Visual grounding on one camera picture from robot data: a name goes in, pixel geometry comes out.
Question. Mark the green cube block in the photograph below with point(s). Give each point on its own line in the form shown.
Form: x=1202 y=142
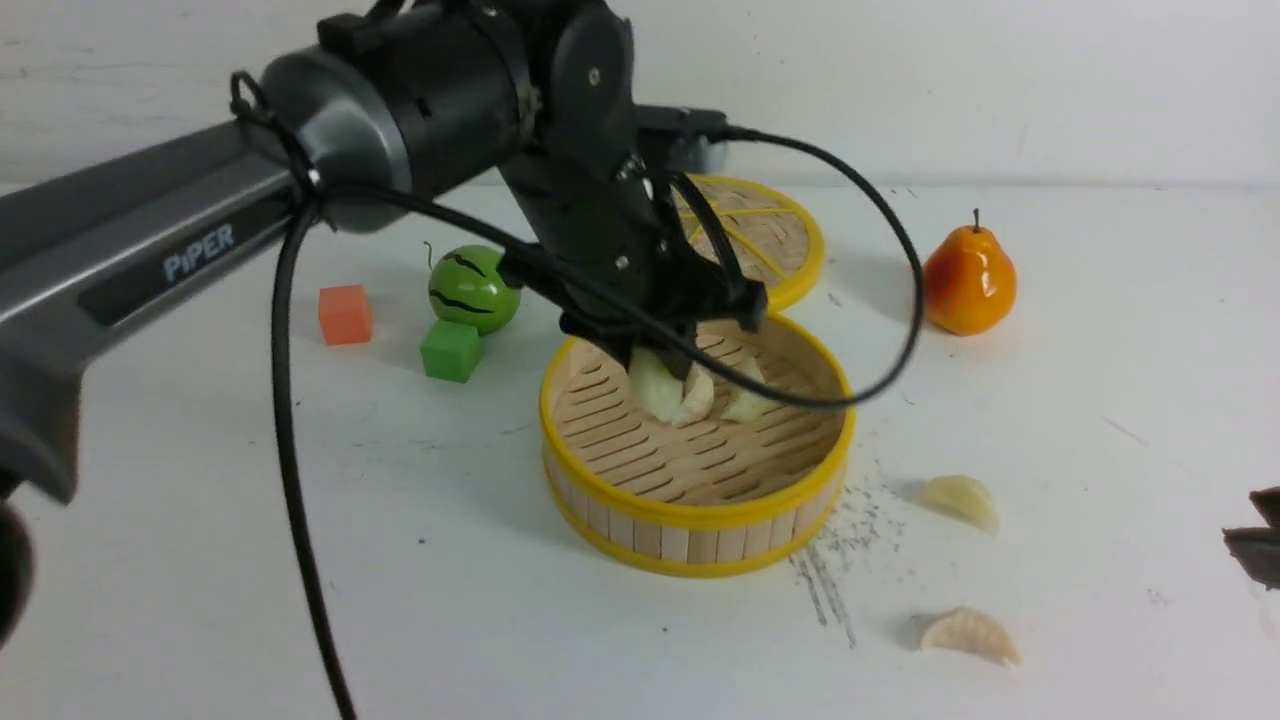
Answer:
x=450 y=351

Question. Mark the green toy watermelon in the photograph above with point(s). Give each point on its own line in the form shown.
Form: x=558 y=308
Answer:
x=465 y=287

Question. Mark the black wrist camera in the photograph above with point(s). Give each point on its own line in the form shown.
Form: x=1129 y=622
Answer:
x=685 y=140

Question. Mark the yellow rimmed woven steamer lid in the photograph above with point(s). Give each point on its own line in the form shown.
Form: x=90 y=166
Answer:
x=775 y=238

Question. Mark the pale green dumpling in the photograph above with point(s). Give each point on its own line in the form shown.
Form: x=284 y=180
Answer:
x=654 y=390

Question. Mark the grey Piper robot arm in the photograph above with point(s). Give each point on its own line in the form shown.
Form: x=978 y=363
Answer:
x=402 y=103

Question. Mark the orange yellow toy pear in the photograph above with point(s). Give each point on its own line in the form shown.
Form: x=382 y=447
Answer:
x=970 y=283

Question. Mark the orange cube block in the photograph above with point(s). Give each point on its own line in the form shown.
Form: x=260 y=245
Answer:
x=344 y=315

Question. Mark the yellow rimmed bamboo steamer tray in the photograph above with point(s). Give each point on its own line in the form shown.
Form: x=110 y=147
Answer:
x=713 y=499

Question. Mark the white dumpling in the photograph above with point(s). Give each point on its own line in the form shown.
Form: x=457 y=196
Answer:
x=970 y=631
x=699 y=396

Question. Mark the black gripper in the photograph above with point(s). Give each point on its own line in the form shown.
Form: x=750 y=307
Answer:
x=588 y=210

